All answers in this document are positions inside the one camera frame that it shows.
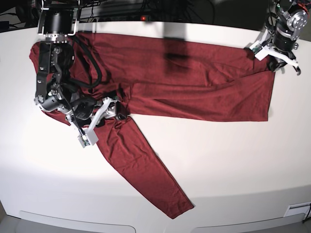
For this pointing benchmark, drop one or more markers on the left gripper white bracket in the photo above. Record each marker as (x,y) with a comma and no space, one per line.
(280,51)

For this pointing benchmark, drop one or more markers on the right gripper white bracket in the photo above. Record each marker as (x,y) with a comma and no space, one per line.
(89,115)

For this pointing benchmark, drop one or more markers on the dark red long-sleeve shirt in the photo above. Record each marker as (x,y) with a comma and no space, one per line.
(170,78)

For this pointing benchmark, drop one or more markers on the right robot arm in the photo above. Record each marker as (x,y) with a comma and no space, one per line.
(56,89)

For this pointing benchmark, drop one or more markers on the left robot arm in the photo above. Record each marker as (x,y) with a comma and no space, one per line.
(284,23)

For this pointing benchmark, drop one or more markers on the black power strip red light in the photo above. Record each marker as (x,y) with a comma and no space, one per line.
(122,18)

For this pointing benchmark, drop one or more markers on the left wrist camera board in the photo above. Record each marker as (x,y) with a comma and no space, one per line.
(255,47)

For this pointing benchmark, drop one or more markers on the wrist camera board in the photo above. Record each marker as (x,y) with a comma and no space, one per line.
(255,47)
(83,140)

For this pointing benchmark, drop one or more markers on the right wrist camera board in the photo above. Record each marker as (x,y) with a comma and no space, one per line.
(83,140)

